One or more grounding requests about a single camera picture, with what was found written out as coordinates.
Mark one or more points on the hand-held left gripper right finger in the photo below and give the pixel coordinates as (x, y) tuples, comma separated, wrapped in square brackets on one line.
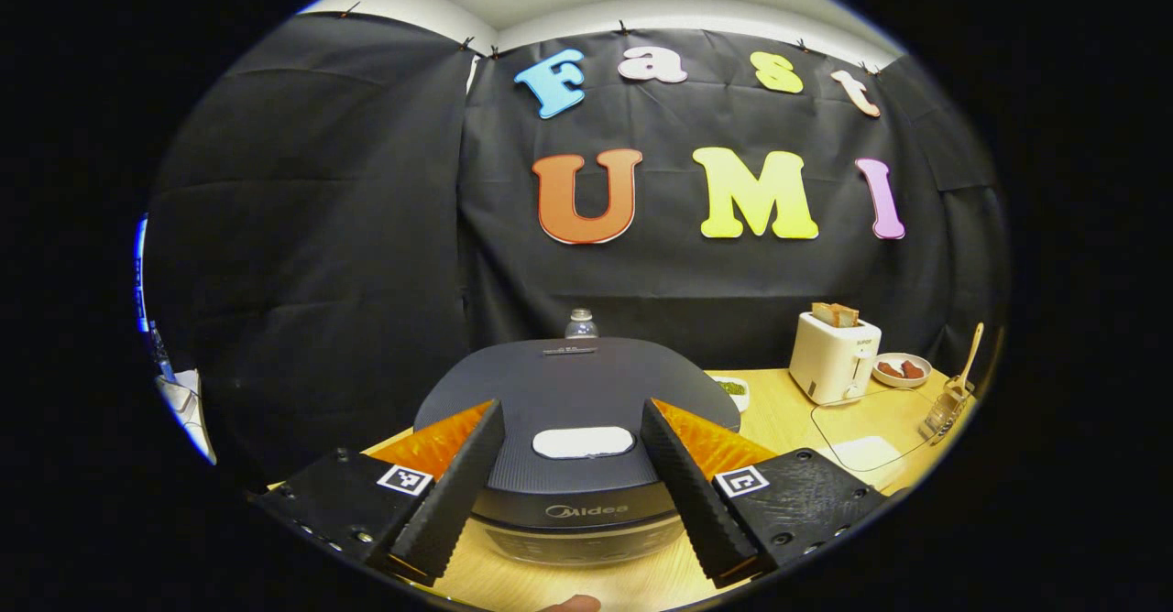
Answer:
[(692, 493)]

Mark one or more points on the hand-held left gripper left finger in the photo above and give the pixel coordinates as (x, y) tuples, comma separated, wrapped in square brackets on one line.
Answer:
[(458, 493)]

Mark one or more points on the black silver rice cooker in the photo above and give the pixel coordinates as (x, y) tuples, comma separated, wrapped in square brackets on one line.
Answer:
[(568, 392)]

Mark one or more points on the wooden spoon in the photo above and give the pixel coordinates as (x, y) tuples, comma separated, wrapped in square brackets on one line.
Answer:
[(970, 351)]

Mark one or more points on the white divided condiment dish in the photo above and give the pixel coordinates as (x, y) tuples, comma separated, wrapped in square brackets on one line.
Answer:
[(733, 390)]

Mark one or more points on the clear plastic container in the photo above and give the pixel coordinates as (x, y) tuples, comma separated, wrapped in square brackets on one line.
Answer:
[(861, 420)]

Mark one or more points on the white toaster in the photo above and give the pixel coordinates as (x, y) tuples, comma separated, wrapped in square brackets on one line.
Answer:
[(829, 360)]

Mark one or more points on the small clear plastic bottle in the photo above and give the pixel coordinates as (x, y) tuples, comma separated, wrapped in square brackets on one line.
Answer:
[(581, 326)]

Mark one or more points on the toasted bread slice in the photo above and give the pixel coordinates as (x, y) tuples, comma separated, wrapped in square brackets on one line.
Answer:
[(847, 317), (823, 313)]

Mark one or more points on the brown meat piece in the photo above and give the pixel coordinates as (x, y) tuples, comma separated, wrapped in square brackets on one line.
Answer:
[(889, 369), (912, 370)]

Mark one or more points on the round white plate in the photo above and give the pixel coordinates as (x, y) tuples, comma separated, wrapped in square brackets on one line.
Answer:
[(900, 383)]

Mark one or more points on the white side desk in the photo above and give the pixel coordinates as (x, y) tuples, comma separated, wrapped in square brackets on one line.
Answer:
[(188, 406)]

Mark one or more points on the computer monitor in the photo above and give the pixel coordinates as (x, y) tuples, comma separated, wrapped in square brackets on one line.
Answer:
[(139, 273)]

